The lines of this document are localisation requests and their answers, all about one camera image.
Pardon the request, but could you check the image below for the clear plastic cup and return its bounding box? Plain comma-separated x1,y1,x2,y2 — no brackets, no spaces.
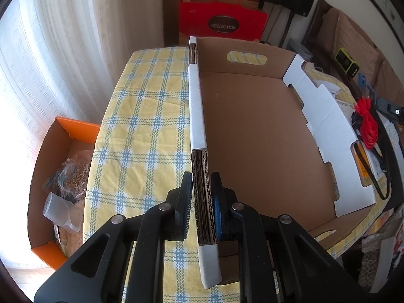
42,192,83,233

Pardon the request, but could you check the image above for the red collection gift bag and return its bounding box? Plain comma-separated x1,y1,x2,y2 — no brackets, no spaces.
179,0,268,41

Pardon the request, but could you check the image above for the brown cardboard tray box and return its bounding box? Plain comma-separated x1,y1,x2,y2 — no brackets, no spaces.
188,37,375,288

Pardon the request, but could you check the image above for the white sheer curtain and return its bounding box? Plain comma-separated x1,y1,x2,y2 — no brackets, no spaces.
1,0,164,269

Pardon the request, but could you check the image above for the orange cardboard box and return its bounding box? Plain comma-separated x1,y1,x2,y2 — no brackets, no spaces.
27,117,100,269

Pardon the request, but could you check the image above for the plastic bag of snacks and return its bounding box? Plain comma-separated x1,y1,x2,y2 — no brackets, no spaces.
42,159,90,204

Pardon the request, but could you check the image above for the yellow green small device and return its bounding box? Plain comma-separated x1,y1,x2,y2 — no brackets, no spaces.
335,48,360,78

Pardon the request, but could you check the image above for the orange hard drive box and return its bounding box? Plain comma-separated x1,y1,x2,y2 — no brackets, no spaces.
352,142,372,187

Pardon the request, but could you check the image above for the brown cushioned sofa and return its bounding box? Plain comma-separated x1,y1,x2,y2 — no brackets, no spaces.
303,0,403,106

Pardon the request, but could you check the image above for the yellow blue plaid tablecloth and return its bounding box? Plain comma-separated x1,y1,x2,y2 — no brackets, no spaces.
82,46,390,303

